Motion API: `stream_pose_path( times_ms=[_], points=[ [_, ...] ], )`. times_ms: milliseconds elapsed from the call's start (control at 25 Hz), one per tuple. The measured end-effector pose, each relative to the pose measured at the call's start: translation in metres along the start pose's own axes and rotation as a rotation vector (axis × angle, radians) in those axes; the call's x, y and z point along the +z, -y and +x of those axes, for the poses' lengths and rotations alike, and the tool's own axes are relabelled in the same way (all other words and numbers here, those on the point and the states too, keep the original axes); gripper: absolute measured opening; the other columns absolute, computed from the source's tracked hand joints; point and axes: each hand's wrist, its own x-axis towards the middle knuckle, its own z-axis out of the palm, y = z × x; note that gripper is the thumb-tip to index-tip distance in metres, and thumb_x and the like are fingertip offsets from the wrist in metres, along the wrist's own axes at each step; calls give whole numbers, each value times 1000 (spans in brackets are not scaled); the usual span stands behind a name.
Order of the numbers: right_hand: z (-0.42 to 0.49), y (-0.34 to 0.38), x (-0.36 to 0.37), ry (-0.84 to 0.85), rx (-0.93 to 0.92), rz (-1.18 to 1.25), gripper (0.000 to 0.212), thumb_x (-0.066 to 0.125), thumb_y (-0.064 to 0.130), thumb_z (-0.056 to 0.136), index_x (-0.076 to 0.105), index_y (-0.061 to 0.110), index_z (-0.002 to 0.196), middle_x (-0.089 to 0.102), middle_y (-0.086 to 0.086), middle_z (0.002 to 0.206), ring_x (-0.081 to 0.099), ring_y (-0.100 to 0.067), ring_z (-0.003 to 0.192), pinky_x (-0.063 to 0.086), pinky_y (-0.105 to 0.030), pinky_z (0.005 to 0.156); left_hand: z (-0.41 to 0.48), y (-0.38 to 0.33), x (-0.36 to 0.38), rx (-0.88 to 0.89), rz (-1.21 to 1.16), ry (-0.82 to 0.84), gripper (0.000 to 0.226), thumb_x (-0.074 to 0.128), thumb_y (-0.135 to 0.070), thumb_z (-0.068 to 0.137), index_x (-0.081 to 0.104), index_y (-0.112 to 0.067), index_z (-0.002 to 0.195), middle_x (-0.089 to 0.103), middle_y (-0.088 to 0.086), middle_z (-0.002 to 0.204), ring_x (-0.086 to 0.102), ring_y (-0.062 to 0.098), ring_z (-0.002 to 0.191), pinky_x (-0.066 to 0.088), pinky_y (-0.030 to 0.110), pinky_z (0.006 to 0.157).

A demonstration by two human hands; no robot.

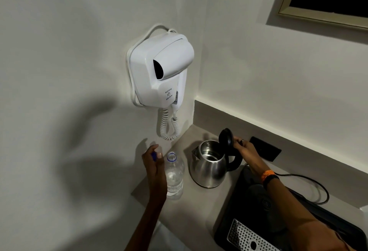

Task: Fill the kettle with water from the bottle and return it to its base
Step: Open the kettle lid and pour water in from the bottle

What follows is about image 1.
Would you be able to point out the black plastic tray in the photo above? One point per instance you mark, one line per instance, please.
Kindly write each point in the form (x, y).
(235, 202)

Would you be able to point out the blue bottle cap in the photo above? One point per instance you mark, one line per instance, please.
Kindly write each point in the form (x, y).
(154, 156)

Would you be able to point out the clear plastic water bottle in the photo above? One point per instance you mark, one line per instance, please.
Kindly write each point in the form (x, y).
(174, 179)

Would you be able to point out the person's left hand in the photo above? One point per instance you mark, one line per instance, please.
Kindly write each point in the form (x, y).
(156, 179)

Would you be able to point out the black wall outlet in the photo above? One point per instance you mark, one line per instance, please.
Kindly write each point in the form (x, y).
(266, 148)

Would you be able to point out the person's right hand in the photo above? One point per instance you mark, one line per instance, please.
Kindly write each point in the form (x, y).
(251, 156)

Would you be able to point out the white wall-mounted hair dryer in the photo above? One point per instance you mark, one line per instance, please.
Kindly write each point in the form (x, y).
(161, 69)

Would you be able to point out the perforated metal drip plate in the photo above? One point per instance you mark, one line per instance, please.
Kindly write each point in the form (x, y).
(241, 237)

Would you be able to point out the person's right forearm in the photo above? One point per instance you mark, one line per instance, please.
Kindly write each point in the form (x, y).
(287, 204)

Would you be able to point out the gold framed abstract picture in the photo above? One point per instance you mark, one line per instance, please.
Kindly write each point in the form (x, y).
(322, 12)

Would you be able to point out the orange and black wristband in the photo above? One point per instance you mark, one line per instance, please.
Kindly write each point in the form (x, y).
(266, 176)

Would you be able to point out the person's left forearm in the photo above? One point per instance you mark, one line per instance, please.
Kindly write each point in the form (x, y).
(145, 227)

